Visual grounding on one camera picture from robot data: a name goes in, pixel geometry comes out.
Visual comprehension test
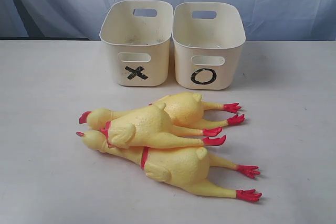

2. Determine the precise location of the whole rubber chicken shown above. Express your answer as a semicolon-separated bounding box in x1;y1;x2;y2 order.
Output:
79;92;245;130
76;130;262;202

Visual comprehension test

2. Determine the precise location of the cream bin marked X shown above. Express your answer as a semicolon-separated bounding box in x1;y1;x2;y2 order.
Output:
99;0;173;87

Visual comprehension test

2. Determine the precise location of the cream bin marked O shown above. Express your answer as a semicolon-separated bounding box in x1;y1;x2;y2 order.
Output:
172;2;246;90

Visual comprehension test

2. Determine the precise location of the broken chicken body half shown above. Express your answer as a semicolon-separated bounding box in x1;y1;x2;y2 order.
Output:
99;103;226;148

